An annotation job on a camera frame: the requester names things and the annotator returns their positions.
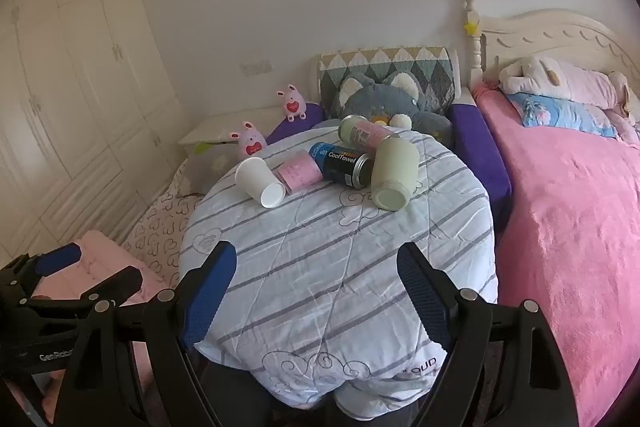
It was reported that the grey flower cushion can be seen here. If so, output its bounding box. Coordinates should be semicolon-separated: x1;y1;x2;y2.
187;142;241;195

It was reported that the pale green plastic jar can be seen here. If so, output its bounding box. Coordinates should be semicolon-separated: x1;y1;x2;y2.
371;136;419;212

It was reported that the blue printed pillow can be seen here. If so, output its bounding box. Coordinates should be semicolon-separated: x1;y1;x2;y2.
505;93;618;138

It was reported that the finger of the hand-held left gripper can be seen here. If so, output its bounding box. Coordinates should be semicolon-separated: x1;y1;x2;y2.
0;243;83;304
20;266;144;324

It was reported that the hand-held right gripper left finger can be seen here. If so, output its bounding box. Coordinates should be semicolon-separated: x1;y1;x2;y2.
56;241;237;427

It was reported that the dark blue can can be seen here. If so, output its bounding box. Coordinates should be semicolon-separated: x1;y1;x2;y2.
308;142;375;190

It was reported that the pink white plush pillow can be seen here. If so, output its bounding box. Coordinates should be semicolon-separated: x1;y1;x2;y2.
498;56;638;118

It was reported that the white paper cup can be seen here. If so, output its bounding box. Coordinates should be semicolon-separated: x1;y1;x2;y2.
235;157;287;208

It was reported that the purple bed bumper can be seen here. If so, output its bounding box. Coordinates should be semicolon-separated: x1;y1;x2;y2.
447;103;512;235
265;102;326;145

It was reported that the pink bunny toy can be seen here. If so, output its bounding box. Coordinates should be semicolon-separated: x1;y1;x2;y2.
229;121;267;160
276;83;307;122

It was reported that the grey plush cat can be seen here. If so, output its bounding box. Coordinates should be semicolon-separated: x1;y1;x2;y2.
330;72;453;144

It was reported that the cream carved headboard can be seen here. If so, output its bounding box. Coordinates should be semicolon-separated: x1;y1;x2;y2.
462;0;640;88

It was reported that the cream wardrobe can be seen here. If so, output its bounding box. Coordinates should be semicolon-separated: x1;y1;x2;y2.
0;0;183;265

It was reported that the white nightstand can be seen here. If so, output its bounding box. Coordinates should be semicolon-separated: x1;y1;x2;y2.
178;107;286;148

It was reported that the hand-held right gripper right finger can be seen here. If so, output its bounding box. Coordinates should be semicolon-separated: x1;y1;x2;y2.
396;242;582;427

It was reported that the grey striped white blanket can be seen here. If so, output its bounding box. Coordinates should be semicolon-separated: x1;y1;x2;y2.
178;119;499;420

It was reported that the diamond pattern cushion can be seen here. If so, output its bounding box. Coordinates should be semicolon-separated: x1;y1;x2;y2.
318;47;460;110

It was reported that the heart print sheet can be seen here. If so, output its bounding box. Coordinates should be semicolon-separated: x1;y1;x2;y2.
122;157;206;288

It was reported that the pink cloth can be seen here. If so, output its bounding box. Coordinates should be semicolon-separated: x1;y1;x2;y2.
30;229;173;308

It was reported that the pink fleece blanket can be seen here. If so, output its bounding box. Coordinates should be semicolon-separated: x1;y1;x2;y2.
472;82;640;427

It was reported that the pink printed cup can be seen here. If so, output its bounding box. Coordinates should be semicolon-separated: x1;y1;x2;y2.
276;158;325;194

